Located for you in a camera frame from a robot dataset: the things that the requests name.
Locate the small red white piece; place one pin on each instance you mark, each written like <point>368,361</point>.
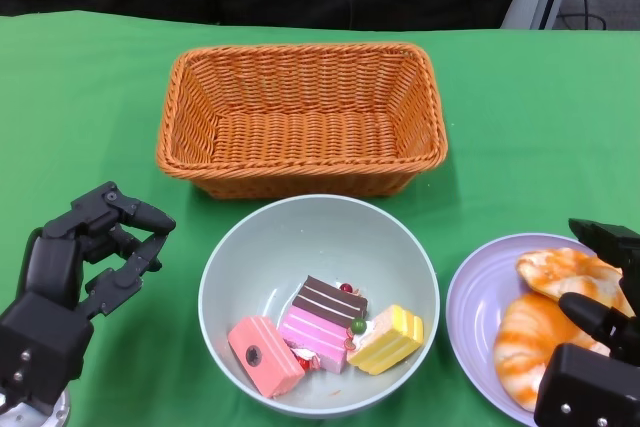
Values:
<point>305,359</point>

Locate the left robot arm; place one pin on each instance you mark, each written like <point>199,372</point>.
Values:
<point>37,417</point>

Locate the orange wicker basket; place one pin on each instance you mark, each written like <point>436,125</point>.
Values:
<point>300,147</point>

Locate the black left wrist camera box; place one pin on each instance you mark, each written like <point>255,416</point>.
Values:
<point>45,347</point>

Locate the green tablecloth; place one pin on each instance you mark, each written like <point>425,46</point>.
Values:
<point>525,122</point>

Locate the brown layered cake slice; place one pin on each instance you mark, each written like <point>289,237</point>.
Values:
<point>330,299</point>

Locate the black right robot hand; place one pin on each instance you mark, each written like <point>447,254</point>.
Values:
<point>620,247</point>

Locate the lavender round plate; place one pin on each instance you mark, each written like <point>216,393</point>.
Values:
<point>480,287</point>

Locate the grey round bowl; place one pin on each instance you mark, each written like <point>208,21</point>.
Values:
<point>300,237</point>

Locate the pink layered cake slice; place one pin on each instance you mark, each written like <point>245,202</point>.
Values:
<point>310,334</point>

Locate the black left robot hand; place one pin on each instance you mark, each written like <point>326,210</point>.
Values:
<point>50,267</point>

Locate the salmon cake with hole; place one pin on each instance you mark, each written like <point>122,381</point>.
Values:
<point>277,377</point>

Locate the yellow layered cake slice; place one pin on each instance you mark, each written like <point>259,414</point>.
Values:
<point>390,347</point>

